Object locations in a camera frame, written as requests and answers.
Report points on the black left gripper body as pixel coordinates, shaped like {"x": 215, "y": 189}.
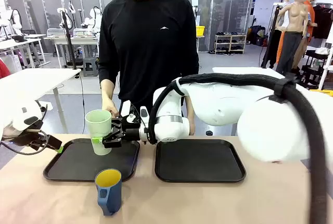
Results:
{"x": 28, "y": 138}

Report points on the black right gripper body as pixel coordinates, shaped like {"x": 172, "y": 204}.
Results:
{"x": 131, "y": 134}

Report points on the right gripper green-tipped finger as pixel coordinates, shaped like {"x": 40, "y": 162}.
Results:
{"x": 116, "y": 123}
{"x": 110, "y": 142}

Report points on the black plastic serving tray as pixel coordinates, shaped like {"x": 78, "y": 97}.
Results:
{"x": 78, "y": 161}
{"x": 200, "y": 161}

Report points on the wooden shoe rack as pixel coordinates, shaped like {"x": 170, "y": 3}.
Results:
{"x": 230, "y": 43}

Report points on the mannequin in orange clothes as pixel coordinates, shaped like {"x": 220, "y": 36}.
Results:
{"x": 310, "y": 13}

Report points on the black utility cart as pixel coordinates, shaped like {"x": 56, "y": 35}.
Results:
{"x": 310, "y": 65}

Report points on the yellow flat object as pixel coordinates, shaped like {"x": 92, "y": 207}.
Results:
{"x": 320, "y": 91}

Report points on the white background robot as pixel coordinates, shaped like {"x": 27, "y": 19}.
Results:
{"x": 92, "y": 18}
{"x": 13, "y": 20}

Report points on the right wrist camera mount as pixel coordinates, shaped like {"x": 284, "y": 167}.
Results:
{"x": 130, "y": 114}

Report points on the person's left forearm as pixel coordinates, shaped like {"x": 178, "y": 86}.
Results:
{"x": 190, "y": 109}

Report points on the small black round knob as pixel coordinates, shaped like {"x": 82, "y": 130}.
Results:
{"x": 209, "y": 132}

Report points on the black tripod stand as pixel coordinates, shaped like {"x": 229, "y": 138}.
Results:
{"x": 69, "y": 39}

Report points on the grey step stool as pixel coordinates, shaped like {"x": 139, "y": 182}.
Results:
{"x": 90, "y": 67}

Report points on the rack of black clothes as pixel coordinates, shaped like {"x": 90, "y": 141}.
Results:
{"x": 322, "y": 20}

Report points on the person in black clothes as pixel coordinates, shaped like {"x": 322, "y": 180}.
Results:
{"x": 148, "y": 39}

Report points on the person's left hand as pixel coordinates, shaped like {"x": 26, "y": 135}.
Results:
{"x": 192, "y": 129}

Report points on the blue mug yellow inside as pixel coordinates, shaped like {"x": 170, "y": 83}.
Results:
{"x": 110, "y": 195}

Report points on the person's right hand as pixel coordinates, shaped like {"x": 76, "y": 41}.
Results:
{"x": 108, "y": 105}

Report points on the white lab desk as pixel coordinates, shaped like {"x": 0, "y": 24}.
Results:
{"x": 20, "y": 44}
{"x": 75, "y": 39}

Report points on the beige mannequin grey trousers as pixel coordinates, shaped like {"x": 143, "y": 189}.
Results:
{"x": 294, "y": 18}

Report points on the person in red clothing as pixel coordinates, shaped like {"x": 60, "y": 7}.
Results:
{"x": 4, "y": 69}

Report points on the yellow plastic bin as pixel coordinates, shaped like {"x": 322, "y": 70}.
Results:
{"x": 200, "y": 31}

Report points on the pale green plastic cup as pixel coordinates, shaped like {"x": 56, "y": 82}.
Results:
{"x": 100, "y": 127}

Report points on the person's right forearm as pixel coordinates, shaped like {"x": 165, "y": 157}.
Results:
{"x": 107, "y": 89}

